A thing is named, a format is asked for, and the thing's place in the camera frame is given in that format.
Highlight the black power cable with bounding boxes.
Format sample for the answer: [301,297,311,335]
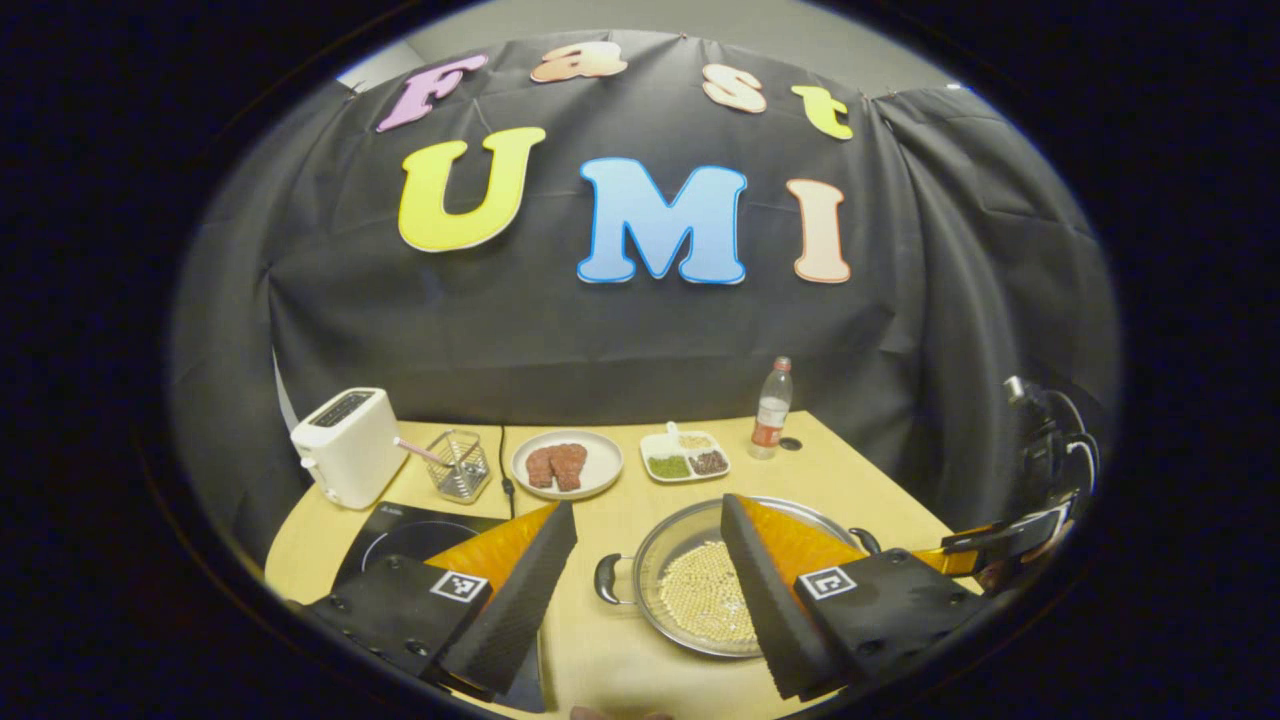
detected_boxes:
[497,425,517,519]

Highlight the white divided dish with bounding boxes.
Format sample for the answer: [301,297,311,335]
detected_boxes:
[640,421,732,485]

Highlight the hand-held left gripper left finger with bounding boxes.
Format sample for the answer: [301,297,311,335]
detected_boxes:
[300,500,579,703]

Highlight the white toaster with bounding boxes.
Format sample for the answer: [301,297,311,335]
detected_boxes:
[290,387,409,511]

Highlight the black induction cooktop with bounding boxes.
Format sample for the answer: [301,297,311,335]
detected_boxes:
[330,502,546,713]

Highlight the stainless steel pot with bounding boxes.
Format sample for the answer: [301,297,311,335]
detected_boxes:
[594,495,883,659]

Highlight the round white plate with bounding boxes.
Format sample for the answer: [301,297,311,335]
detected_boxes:
[510,429,625,501]

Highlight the wire mesh basket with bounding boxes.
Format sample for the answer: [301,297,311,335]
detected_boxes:
[395,430,493,504]

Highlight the clear plastic water bottle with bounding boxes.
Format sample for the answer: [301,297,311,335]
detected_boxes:
[748,357,794,461]

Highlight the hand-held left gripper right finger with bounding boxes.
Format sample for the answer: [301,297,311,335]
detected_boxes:
[720,493,991,701]

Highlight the pile of soybeans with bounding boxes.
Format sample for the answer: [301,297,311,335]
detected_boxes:
[657,540,758,646]

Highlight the black backdrop cloth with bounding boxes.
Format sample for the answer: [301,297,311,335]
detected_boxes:
[170,30,1121,561]

